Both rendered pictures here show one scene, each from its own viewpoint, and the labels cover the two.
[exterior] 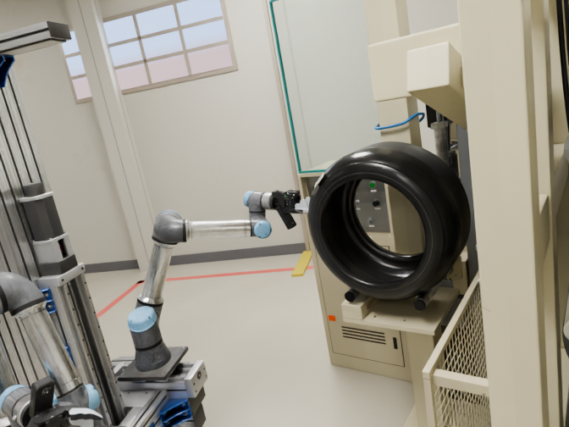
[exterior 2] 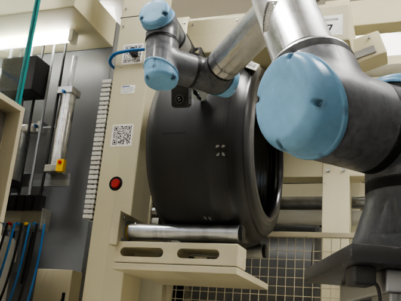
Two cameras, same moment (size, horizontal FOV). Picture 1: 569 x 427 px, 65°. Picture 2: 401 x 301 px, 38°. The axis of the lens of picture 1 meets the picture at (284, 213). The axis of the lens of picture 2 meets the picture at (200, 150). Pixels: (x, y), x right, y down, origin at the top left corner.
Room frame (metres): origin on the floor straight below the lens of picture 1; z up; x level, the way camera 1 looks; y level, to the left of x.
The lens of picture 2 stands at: (2.20, 1.28, 0.61)
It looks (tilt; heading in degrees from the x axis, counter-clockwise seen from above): 18 degrees up; 253
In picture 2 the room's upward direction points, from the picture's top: 5 degrees clockwise
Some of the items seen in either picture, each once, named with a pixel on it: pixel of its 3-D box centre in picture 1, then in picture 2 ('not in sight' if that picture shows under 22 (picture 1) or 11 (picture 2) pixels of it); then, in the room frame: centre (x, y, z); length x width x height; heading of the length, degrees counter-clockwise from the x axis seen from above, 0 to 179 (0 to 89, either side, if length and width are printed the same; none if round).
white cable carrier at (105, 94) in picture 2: not in sight; (102, 148); (1.97, -0.58, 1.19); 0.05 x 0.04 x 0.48; 53
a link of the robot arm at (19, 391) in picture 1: (20, 403); not in sight; (1.06, 0.78, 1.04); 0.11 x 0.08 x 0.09; 48
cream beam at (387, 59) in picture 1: (447, 61); (271, 45); (1.39, -0.57, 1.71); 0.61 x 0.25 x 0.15; 143
